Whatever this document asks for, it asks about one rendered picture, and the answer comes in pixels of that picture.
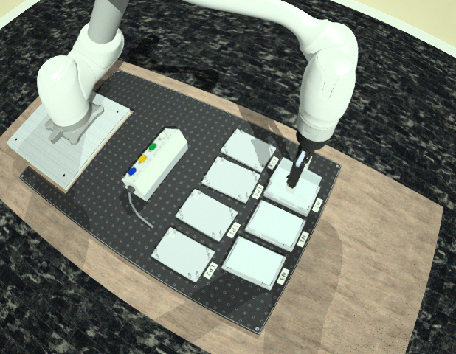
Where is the white label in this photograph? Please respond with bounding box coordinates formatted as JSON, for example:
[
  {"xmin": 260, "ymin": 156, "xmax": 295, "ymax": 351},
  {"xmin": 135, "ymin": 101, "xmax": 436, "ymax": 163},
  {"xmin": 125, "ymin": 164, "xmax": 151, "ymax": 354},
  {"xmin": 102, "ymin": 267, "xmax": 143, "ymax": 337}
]
[
  {"xmin": 297, "ymin": 232, "xmax": 308, "ymax": 247},
  {"xmin": 277, "ymin": 268, "xmax": 289, "ymax": 285},
  {"xmin": 252, "ymin": 185, "xmax": 264, "ymax": 199},
  {"xmin": 204, "ymin": 262, "xmax": 218, "ymax": 279},
  {"xmin": 227, "ymin": 222, "xmax": 240, "ymax": 238},
  {"xmin": 312, "ymin": 198, "xmax": 322, "ymax": 212},
  {"xmin": 268, "ymin": 157, "xmax": 279, "ymax": 170}
]

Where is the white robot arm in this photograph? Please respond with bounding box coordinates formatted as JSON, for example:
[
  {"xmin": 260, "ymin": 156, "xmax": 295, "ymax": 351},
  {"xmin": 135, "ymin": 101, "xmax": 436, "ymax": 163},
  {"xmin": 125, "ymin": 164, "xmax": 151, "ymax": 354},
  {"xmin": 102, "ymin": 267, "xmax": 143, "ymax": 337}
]
[{"xmin": 37, "ymin": 0, "xmax": 358, "ymax": 145}]

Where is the white button panel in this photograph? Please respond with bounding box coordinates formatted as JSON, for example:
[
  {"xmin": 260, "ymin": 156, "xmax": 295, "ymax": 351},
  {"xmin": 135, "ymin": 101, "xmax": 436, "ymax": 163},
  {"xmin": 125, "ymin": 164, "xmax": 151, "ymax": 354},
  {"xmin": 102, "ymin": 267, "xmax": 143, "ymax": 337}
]
[{"xmin": 122, "ymin": 128, "xmax": 188, "ymax": 228}]

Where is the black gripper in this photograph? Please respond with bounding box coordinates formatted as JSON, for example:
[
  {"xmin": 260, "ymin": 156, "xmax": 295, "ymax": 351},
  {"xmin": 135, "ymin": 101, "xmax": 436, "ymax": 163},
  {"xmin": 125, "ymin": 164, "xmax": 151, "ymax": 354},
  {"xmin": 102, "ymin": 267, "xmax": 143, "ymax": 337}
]
[{"xmin": 285, "ymin": 129, "xmax": 327, "ymax": 195}]

